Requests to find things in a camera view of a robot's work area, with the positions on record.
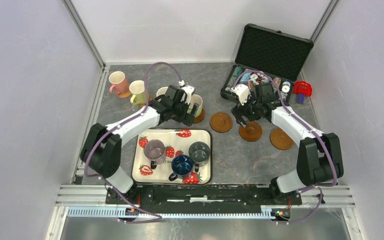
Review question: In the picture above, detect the grey mug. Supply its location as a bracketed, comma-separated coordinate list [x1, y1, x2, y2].
[188, 141, 211, 173]

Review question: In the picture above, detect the dark wooden coaster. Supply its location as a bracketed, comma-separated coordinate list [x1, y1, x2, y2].
[269, 128, 294, 150]
[238, 121, 263, 142]
[193, 109, 205, 124]
[209, 112, 233, 133]

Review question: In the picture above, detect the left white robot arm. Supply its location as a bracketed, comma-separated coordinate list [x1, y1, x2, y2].
[79, 85, 198, 204]

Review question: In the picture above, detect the pale pink mug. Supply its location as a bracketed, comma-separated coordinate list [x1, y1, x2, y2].
[155, 86, 169, 98]

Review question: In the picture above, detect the dark blue mug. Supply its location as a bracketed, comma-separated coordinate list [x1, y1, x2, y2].
[168, 154, 194, 182]

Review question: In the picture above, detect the small light wooden coaster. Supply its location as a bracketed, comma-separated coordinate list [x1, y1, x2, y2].
[137, 94, 153, 107]

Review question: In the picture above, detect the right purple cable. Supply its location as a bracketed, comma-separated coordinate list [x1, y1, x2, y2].
[231, 68, 339, 226]

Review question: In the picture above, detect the purple mug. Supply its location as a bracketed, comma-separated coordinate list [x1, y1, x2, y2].
[143, 139, 167, 170]

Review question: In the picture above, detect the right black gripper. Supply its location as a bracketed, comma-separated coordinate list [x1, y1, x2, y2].
[231, 89, 262, 128]

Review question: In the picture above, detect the red and purple toy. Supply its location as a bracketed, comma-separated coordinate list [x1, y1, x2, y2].
[292, 81, 313, 105]

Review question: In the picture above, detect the yellow mug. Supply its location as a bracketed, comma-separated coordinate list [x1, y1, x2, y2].
[129, 80, 148, 106]

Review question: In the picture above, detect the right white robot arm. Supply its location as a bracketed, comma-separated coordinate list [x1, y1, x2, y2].
[231, 83, 344, 204]

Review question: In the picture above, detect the strawberry pattern tray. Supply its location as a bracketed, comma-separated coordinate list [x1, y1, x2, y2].
[131, 128, 212, 185]

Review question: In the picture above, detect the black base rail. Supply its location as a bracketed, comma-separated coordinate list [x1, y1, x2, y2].
[124, 184, 303, 214]

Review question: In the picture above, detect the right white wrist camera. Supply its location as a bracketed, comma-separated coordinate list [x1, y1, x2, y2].
[232, 84, 251, 106]

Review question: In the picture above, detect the light green mug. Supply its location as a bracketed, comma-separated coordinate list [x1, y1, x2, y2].
[188, 94, 203, 117]

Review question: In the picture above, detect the black poker chip case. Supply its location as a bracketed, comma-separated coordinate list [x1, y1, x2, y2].
[220, 23, 314, 102]

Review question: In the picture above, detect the light cork coaster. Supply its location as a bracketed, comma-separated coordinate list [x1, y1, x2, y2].
[116, 91, 132, 99]

